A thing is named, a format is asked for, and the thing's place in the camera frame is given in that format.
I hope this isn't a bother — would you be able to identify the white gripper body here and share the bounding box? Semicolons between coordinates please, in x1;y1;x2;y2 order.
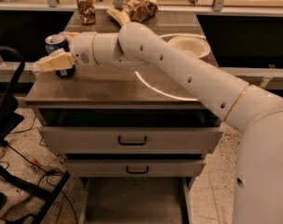
69;32;97;66

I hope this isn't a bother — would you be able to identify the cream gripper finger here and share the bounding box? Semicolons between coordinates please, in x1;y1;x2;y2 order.
60;32;78;43
35;49;76;72

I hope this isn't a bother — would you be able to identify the blue pepsi can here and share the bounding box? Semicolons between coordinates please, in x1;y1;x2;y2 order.
45;35;76;77

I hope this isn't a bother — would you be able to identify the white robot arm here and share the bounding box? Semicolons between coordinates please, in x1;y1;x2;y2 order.
37;22;283;224

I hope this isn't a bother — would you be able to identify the brown patterned can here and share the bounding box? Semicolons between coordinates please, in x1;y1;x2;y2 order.
77;0;95;25

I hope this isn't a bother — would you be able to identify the grey top drawer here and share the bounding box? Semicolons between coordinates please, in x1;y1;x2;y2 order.
40;108;222;159

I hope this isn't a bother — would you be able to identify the grey drawer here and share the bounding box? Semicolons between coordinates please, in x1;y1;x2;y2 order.
40;108;222;159
64;154;205;177
78;177;192;224

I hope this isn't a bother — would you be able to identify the grey middle drawer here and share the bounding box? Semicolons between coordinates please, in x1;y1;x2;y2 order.
64;154;205;177

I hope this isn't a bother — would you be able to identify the grey drawer cabinet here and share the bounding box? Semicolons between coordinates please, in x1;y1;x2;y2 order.
24;10;224;224

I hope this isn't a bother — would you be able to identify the grey bottom drawer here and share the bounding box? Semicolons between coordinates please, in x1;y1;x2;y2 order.
78;177;192;224

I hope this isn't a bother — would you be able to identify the brown chip bag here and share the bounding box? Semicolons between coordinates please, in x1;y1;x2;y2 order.
106;0;158;26

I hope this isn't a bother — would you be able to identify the white paper bowl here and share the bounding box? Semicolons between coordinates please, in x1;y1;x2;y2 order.
168;35;210;59

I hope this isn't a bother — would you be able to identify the black chair frame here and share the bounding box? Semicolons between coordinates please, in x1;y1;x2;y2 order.
0;45;71;224

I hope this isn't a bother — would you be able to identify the black floor cable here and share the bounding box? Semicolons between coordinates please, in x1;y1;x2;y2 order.
0;115;79;224

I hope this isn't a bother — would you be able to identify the black top drawer handle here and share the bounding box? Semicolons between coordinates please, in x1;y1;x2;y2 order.
118;136;148;146

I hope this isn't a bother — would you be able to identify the black drawer handle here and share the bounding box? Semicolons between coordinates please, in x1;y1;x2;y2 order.
118;136;148;146
126;166;149;175

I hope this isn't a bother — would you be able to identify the black middle drawer handle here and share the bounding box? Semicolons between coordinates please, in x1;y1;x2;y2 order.
126;166;149;175

